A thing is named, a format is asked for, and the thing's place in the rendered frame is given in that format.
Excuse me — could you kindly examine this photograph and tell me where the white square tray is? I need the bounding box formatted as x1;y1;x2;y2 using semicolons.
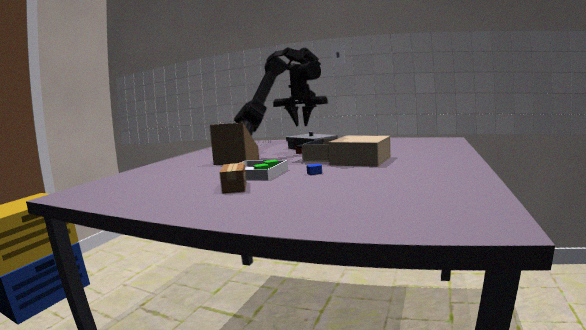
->
241;160;288;180

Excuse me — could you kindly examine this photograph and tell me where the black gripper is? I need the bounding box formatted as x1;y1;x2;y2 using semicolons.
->
273;81;328;126

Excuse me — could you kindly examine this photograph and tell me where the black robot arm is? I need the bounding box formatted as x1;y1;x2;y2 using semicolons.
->
234;47;321;136

